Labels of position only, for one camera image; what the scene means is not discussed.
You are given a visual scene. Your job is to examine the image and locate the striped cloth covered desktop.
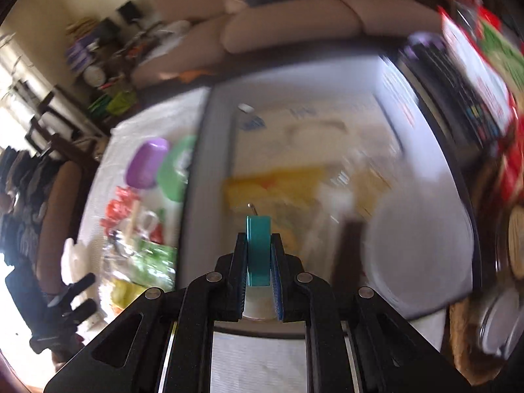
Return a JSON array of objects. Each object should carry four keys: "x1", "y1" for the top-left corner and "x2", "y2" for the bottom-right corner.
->
[{"x1": 61, "y1": 86, "x2": 449, "y2": 393}]

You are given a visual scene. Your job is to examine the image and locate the grey storage box white inside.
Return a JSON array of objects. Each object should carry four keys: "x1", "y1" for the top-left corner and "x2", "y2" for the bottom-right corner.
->
[{"x1": 174, "y1": 54, "x2": 484, "y2": 338}]

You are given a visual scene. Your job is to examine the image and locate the beige sofa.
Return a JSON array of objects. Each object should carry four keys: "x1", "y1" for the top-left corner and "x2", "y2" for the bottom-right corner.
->
[{"x1": 131, "y1": 0, "x2": 447, "y2": 88}]

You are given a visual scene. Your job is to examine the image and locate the teal white suction hook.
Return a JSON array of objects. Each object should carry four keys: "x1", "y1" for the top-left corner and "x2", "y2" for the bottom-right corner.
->
[{"x1": 241, "y1": 202, "x2": 281, "y2": 321}]

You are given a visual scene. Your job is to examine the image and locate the round metal tin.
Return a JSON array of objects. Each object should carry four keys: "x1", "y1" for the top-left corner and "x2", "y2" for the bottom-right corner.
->
[{"x1": 82, "y1": 65, "x2": 108, "y2": 87}]

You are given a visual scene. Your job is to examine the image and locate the white disposable glove box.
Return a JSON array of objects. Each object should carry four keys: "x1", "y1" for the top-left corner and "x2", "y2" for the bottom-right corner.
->
[{"x1": 231, "y1": 94, "x2": 404, "y2": 181}]

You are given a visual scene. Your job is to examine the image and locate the yellow packaged cake bag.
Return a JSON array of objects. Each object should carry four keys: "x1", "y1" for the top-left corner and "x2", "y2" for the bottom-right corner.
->
[{"x1": 223, "y1": 166, "x2": 328, "y2": 254}]

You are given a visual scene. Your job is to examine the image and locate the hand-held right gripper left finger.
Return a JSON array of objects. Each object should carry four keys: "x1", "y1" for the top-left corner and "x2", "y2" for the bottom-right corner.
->
[{"x1": 43, "y1": 233, "x2": 250, "y2": 393}]

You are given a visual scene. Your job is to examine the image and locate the pink flower mould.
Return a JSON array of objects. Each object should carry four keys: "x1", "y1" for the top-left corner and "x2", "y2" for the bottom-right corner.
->
[{"x1": 115, "y1": 186, "x2": 140, "y2": 207}]

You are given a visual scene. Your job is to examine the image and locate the green red snack bag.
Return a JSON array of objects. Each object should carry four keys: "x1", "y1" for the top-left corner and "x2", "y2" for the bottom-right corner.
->
[{"x1": 475, "y1": 8, "x2": 524, "y2": 86}]

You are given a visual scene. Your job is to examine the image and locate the yellow sachet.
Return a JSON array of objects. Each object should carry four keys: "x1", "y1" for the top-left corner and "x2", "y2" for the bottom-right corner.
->
[{"x1": 108, "y1": 280, "x2": 142, "y2": 309}]

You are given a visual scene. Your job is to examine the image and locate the wooden chair brown seat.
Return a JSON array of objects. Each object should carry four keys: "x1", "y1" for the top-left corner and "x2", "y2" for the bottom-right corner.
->
[{"x1": 25, "y1": 147, "x2": 84, "y2": 291}]

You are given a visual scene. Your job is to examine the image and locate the white red print bag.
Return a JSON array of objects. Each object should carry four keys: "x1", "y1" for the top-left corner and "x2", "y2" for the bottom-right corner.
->
[{"x1": 440, "y1": 8, "x2": 516, "y2": 127}]

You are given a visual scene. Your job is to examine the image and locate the dark patterned clothing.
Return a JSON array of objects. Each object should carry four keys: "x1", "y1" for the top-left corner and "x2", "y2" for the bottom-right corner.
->
[{"x1": 0, "y1": 147, "x2": 47, "y2": 265}]

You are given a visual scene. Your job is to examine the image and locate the red green printed packet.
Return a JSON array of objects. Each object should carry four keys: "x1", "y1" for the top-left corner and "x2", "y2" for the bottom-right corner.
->
[{"x1": 131, "y1": 239, "x2": 178, "y2": 291}]

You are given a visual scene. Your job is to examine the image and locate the white curved device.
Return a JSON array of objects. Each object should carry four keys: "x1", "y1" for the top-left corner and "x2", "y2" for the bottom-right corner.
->
[{"x1": 164, "y1": 20, "x2": 191, "y2": 37}]

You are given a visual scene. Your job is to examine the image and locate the woven tray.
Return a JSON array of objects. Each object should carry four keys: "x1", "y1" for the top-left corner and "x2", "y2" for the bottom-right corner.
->
[{"x1": 448, "y1": 295, "x2": 524, "y2": 389}]

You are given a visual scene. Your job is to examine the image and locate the bagged measuring spoons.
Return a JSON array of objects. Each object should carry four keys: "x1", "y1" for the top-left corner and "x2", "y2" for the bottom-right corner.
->
[{"x1": 104, "y1": 229, "x2": 140, "y2": 263}]

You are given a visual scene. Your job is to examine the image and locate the purple plastic dish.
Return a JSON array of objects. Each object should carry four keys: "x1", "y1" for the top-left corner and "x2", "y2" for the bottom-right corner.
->
[{"x1": 125, "y1": 138, "x2": 170, "y2": 189}]

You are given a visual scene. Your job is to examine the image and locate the purple tissue packs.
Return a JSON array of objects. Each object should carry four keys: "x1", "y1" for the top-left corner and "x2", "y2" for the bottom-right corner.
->
[{"x1": 65, "y1": 35, "x2": 101, "y2": 72}]

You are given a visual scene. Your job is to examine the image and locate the clear bag of beige pieces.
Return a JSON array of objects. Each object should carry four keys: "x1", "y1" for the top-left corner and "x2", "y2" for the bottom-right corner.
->
[{"x1": 319, "y1": 156, "x2": 394, "y2": 222}]

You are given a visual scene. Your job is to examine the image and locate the dark wooden chair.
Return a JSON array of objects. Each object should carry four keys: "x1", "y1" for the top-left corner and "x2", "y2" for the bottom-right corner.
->
[{"x1": 25, "y1": 86, "x2": 111, "y2": 164}]

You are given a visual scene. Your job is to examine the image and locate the red snack packs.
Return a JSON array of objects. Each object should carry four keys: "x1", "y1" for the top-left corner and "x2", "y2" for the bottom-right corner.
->
[{"x1": 487, "y1": 123, "x2": 524, "y2": 209}]

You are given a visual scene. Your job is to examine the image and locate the black remote control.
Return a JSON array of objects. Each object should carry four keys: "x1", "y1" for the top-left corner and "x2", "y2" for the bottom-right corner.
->
[{"x1": 403, "y1": 43, "x2": 502, "y2": 144}]

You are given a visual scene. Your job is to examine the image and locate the green plastic dish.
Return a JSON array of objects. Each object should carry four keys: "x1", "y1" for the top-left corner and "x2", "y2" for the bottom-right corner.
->
[{"x1": 156, "y1": 135, "x2": 197, "y2": 202}]

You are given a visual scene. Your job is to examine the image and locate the white ruffled plastic stack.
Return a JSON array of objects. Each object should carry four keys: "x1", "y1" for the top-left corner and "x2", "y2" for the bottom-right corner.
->
[{"x1": 61, "y1": 239, "x2": 97, "y2": 283}]

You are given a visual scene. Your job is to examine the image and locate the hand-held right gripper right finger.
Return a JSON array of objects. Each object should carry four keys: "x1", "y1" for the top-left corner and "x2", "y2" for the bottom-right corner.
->
[{"x1": 270, "y1": 233, "x2": 477, "y2": 393}]

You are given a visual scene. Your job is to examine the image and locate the white three-ring plastic holder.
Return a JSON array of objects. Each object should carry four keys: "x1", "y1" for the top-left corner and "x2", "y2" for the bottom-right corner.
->
[{"x1": 137, "y1": 209, "x2": 166, "y2": 238}]

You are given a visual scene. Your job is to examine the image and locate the clear round plastic container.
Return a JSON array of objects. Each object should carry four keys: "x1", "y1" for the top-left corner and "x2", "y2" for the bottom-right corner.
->
[{"x1": 362, "y1": 194, "x2": 471, "y2": 320}]

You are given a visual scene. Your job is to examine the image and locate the purple round plastic item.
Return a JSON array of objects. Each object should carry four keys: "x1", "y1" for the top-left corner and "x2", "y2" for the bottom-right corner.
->
[{"x1": 403, "y1": 33, "x2": 445, "y2": 56}]

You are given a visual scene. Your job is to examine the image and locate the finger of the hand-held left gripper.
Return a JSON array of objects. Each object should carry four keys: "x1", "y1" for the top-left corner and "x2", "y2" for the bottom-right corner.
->
[
  {"x1": 62, "y1": 299, "x2": 99, "y2": 325},
  {"x1": 48, "y1": 273, "x2": 96, "y2": 309}
]

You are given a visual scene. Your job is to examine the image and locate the black speaker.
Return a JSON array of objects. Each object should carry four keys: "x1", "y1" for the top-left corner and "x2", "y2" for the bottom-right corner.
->
[
  {"x1": 119, "y1": 0, "x2": 142, "y2": 21},
  {"x1": 96, "y1": 18, "x2": 119, "y2": 42}
]

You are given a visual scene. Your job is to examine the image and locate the jar with wooden lid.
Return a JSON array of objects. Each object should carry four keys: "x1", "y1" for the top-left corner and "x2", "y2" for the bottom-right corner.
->
[{"x1": 505, "y1": 205, "x2": 524, "y2": 279}]

